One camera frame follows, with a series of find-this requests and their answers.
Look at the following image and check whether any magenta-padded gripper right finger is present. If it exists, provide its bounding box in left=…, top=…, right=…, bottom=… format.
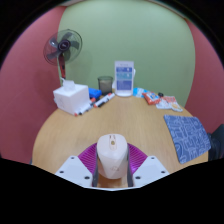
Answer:
left=126, top=143, right=171, bottom=188

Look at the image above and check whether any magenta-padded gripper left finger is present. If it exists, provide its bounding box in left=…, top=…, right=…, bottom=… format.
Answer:
left=54, top=142, right=99, bottom=188

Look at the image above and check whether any cream pink computer mouse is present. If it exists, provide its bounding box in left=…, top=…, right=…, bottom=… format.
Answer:
left=96, top=133, right=130, bottom=180

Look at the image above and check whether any blue-grey patterned mouse pad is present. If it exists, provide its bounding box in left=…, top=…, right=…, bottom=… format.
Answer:
left=163, top=114, right=213, bottom=165

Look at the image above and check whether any white snack packet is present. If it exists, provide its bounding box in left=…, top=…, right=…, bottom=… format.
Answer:
left=155, top=99, right=173, bottom=111

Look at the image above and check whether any white tissue box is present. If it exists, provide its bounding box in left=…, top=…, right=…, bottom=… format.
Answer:
left=52, top=79, right=90, bottom=116

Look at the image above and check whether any orange snack packet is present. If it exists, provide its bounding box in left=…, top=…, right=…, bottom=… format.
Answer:
left=142, top=91, right=162, bottom=106

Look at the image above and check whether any black office chair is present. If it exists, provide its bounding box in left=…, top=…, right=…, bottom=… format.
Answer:
left=207, top=123, right=224, bottom=161

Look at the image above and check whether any blue snack packet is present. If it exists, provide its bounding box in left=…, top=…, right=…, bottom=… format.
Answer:
left=133, top=87, right=148, bottom=98

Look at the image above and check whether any small blue box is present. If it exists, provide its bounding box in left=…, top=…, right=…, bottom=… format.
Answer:
left=88, top=87, right=103, bottom=100

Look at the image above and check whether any dark translucent cup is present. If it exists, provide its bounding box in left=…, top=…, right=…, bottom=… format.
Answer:
left=97, top=75, right=114, bottom=96

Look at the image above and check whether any white standing sign card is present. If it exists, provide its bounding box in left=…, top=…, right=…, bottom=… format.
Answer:
left=113, top=60, right=135, bottom=98

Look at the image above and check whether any black and red standing fan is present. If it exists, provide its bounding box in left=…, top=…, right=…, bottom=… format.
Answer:
left=43, top=28, right=84, bottom=82

